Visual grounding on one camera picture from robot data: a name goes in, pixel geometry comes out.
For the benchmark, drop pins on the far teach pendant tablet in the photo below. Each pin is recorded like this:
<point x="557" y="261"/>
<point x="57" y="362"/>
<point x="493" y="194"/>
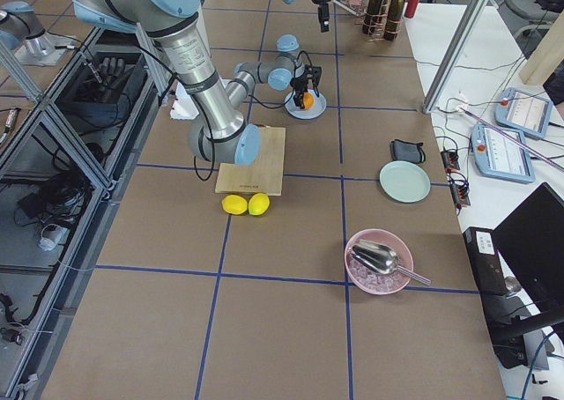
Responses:
<point x="524" y="111"/>

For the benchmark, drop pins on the near teach pendant tablet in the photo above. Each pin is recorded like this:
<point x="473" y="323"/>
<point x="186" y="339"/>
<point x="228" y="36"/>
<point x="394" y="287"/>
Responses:
<point x="497" y="157"/>

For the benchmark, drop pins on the metal ice scoop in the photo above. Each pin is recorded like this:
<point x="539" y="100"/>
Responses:
<point x="383" y="260"/>

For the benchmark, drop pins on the grey folded cloth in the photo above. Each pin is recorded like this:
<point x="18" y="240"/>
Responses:
<point x="407" y="151"/>

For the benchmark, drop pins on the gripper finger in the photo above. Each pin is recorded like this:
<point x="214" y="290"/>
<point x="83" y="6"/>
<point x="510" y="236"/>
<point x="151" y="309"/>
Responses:
<point x="297" y="99"/>
<point x="324" y="17"/>
<point x="305" y="100"/>

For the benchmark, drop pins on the pink bowl with ice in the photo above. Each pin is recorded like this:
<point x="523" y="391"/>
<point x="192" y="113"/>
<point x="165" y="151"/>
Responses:
<point x="371" y="282"/>

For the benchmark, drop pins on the bamboo cutting board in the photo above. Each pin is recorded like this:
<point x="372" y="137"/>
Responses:
<point x="264" y="175"/>

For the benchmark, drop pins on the light green plate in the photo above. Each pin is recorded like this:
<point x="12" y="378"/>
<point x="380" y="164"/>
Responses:
<point x="405" y="182"/>

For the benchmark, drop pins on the lower yellow lemon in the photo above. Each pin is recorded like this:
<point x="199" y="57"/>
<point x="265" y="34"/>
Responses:
<point x="234" y="204"/>

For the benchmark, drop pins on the orange fruit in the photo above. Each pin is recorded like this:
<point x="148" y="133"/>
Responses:
<point x="311" y="102"/>

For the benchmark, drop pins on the copper wire bottle rack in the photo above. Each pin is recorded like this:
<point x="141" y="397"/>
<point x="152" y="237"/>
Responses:
<point x="382" y="20"/>

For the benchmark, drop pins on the black monitor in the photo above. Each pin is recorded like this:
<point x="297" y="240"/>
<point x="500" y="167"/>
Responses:
<point x="530" y="241"/>

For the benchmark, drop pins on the light blue plate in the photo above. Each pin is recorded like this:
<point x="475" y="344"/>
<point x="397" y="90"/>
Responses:
<point x="314" y="105"/>

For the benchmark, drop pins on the upper yellow lemon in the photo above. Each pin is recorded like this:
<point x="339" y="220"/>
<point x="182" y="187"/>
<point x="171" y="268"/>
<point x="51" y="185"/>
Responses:
<point x="258" y="204"/>

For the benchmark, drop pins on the teach pendant tablet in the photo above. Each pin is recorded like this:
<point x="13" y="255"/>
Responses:
<point x="497" y="157"/>
<point x="524" y="111"/>

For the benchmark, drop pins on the yellow lemon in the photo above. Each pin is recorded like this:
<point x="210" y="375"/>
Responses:
<point x="234" y="204"/>
<point x="258" y="204"/>

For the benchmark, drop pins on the person in black shirt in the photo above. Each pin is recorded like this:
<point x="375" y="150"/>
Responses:
<point x="554" y="88"/>

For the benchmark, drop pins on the dark green wine bottle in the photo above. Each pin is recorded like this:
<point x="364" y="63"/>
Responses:
<point x="393" y="19"/>

